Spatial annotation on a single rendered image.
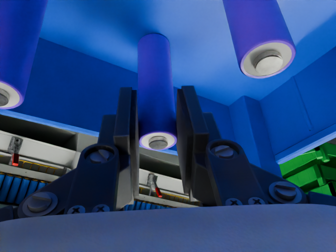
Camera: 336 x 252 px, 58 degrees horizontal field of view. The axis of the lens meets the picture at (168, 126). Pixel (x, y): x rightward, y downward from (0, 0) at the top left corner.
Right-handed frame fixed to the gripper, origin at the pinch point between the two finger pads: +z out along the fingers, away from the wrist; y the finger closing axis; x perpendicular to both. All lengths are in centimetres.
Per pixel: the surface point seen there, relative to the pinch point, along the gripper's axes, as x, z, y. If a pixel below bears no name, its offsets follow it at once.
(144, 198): -66, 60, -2
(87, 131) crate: -1.3, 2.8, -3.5
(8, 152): -40, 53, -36
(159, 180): -65, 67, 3
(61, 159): -46, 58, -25
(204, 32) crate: 2.6, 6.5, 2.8
